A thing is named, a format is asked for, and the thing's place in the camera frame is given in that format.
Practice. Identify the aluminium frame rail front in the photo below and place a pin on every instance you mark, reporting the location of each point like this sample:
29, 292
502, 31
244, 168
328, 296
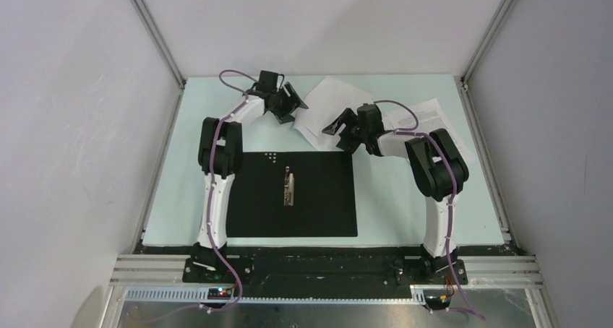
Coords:
369, 279

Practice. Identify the metal folder clip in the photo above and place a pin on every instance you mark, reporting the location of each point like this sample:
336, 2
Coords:
288, 187

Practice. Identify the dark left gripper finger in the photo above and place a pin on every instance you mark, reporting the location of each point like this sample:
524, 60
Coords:
284, 117
293, 99

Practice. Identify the left controller board with leds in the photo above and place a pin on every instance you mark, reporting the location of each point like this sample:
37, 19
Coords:
219, 294

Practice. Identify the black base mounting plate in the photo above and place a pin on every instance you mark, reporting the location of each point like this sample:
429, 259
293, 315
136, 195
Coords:
318, 260

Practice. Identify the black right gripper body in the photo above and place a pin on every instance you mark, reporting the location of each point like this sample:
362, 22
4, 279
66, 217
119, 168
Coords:
353, 126

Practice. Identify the white paper sheets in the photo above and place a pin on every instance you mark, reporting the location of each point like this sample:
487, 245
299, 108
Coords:
325, 103

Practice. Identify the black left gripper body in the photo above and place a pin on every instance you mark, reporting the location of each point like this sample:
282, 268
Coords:
283, 104

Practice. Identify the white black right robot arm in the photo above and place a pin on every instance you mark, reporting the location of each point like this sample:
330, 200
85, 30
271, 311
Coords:
437, 165

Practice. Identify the aluminium corner post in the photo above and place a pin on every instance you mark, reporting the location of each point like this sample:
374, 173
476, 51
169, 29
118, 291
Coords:
496, 23
146, 16

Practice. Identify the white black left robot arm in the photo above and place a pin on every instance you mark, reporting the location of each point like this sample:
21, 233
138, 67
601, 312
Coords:
220, 156

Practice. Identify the beige and black file folder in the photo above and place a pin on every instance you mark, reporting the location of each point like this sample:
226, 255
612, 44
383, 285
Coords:
324, 196

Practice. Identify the controller board with leds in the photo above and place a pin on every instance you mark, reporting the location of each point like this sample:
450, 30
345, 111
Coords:
219, 294
437, 302

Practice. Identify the printed text paper sheets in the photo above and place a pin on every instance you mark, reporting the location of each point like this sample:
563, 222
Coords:
430, 116

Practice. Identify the right controller board with leds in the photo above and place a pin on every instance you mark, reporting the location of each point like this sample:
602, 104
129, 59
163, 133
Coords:
437, 302

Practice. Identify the left aluminium corner post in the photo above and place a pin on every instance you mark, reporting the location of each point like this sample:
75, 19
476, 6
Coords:
146, 16

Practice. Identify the right aluminium corner post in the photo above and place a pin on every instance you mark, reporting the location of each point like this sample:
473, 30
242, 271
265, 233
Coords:
496, 23

